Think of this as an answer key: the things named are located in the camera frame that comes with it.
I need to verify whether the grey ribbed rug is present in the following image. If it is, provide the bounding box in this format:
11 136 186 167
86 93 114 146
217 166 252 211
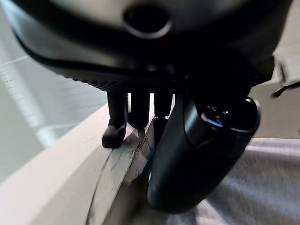
164 137 300 225

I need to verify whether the beige sofa with black legs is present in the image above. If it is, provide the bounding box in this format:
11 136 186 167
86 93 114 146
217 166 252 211
271 9 300 98

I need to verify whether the cream marbled ledge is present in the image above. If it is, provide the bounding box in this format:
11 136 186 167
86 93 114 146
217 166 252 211
0 103 157 225

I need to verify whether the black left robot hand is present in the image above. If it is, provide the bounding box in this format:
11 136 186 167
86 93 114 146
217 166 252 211
9 0 293 214

